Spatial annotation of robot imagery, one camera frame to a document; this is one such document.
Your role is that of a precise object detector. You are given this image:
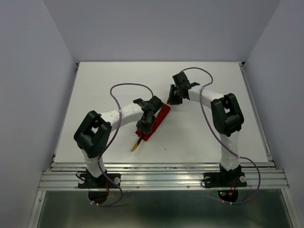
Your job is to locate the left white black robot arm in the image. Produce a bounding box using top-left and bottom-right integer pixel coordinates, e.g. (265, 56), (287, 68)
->
(74, 96), (165, 189)

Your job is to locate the gold knife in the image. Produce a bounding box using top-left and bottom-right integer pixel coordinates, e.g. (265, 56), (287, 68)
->
(131, 135), (143, 152)

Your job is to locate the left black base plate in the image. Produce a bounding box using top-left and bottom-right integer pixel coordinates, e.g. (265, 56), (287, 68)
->
(76, 172), (121, 189)

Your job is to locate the red cloth napkin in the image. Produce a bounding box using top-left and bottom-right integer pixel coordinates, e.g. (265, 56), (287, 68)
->
(135, 103), (171, 141)

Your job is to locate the aluminium mounting rail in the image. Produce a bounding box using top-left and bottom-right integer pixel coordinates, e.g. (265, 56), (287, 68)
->
(38, 161), (289, 191)

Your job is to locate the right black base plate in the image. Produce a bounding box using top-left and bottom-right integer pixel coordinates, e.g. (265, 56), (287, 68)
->
(201, 172), (247, 188)

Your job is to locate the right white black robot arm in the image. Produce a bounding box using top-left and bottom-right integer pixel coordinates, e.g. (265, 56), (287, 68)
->
(167, 72), (244, 188)

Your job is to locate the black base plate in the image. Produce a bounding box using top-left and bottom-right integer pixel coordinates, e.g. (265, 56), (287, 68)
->
(76, 172), (121, 189)
(201, 172), (247, 188)

